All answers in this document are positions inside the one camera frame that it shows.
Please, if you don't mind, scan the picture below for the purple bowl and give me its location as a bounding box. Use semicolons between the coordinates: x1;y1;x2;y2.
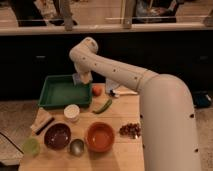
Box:
44;123;71;150

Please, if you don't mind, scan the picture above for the orange tomato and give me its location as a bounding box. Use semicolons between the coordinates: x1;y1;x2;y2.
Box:
92;85;102;97

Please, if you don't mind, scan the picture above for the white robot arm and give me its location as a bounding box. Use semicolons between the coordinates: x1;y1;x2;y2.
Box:
69;37;202;171

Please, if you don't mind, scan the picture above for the pile of dried fruit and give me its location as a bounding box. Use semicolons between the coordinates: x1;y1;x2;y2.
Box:
119;123;141;139

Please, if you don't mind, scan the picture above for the green plastic tray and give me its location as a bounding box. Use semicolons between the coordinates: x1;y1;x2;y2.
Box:
38;75;92;109

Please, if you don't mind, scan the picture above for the wooden brush block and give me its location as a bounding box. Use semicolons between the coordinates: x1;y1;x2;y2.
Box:
30;114;54;135

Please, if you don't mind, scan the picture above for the orange bowl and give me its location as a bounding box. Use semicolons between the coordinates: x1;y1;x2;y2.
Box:
84;122;115;153

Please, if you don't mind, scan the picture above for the green plastic cup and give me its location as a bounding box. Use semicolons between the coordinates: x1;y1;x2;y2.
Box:
22;138;40;156

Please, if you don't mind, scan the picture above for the small metal cup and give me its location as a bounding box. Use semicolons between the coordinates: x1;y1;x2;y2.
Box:
70;139;84;156

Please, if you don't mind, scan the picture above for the blue black floor device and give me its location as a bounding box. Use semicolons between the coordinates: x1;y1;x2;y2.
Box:
193;92;212;108

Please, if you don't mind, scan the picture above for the white round container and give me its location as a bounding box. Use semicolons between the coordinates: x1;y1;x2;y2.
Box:
64;104;80;122

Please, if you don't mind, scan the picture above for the green chili pepper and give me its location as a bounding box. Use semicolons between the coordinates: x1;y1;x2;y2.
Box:
92;99;112;114

